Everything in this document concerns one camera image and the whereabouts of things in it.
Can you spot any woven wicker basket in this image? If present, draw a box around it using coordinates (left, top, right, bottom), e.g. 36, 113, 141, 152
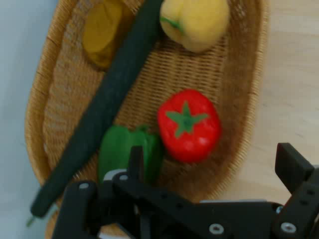
24, 0, 270, 239

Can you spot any green toy bell pepper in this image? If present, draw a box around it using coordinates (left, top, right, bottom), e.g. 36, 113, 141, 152
97, 124, 164, 186

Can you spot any yellow lemon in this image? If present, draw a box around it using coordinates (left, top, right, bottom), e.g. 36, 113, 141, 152
159, 0, 230, 53

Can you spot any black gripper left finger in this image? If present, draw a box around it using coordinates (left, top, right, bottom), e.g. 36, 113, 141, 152
52, 145, 155, 239

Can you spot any long dark green cucumber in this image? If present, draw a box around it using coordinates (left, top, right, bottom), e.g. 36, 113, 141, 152
26, 0, 165, 227

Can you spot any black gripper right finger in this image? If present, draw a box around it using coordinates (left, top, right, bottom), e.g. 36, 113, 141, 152
271, 142, 319, 239

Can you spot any red toy tomato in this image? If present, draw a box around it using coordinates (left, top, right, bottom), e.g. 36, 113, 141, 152
157, 89, 222, 164

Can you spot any orange toy bell pepper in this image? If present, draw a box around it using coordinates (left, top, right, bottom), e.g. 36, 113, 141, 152
81, 0, 125, 70

